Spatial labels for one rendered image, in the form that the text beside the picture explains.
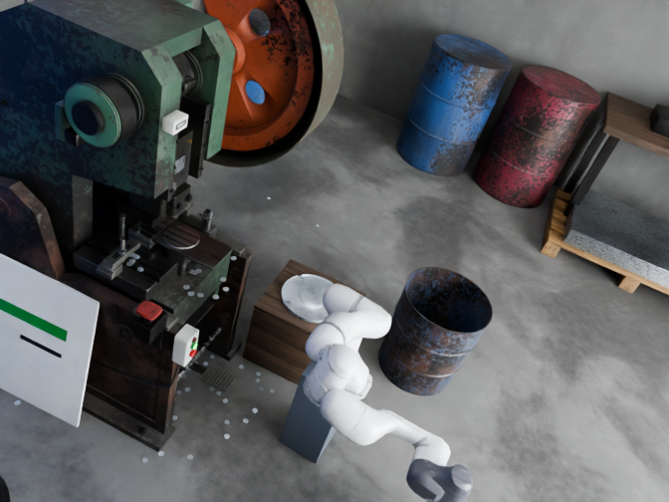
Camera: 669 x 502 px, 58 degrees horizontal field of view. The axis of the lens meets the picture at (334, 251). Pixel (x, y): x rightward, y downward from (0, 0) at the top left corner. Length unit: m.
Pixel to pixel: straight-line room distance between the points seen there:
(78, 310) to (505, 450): 1.94
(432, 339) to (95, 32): 1.77
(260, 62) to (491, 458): 1.96
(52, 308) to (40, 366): 0.28
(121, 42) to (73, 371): 1.26
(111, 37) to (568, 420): 2.66
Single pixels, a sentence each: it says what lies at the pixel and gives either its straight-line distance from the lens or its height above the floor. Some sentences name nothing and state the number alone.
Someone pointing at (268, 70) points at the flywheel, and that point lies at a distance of 2.17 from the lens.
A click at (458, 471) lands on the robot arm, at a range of 1.83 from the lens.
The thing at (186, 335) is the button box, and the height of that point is 0.63.
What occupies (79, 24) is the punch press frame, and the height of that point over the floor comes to 1.50.
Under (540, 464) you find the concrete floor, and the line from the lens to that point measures 3.06.
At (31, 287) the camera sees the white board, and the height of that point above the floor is 0.52.
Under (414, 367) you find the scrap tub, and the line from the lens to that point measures 2.83.
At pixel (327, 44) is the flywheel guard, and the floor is 1.50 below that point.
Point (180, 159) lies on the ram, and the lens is 2.04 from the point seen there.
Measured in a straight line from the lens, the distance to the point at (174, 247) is 2.16.
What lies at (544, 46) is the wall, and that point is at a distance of 4.92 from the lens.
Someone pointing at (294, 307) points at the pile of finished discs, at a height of 0.36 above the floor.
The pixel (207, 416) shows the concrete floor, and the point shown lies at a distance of 2.65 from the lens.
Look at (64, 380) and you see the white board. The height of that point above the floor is 0.19.
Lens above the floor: 2.19
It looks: 38 degrees down
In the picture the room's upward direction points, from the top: 18 degrees clockwise
